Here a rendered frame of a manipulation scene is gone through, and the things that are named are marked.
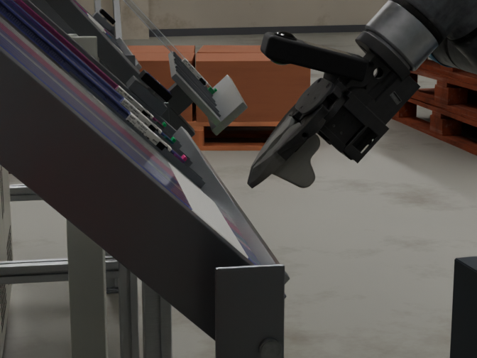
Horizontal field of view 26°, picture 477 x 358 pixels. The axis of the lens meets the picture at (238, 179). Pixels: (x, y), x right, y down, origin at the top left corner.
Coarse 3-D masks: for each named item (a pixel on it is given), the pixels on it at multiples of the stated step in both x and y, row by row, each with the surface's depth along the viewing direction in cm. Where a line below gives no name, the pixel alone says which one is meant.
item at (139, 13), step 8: (128, 0) 178; (136, 8) 179; (144, 16) 179; (152, 24) 179; (160, 32) 180; (160, 40) 180; (168, 40) 180; (168, 48) 181; (176, 48) 181; (208, 88) 183
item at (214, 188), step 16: (192, 144) 131; (192, 160) 125; (208, 176) 114; (208, 192) 110; (224, 192) 105; (224, 208) 102; (240, 208) 100; (240, 224) 95; (256, 240) 88; (256, 256) 86; (272, 256) 84
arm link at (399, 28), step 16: (384, 16) 112; (400, 16) 111; (368, 32) 114; (384, 32) 112; (400, 32) 111; (416, 32) 111; (400, 48) 111; (416, 48) 112; (432, 48) 113; (416, 64) 113
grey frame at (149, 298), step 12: (144, 288) 150; (144, 300) 150; (156, 300) 152; (144, 312) 151; (156, 312) 152; (168, 312) 151; (144, 324) 151; (156, 324) 152; (168, 324) 152; (144, 336) 152; (156, 336) 153; (168, 336) 152; (144, 348) 153; (156, 348) 153; (168, 348) 152
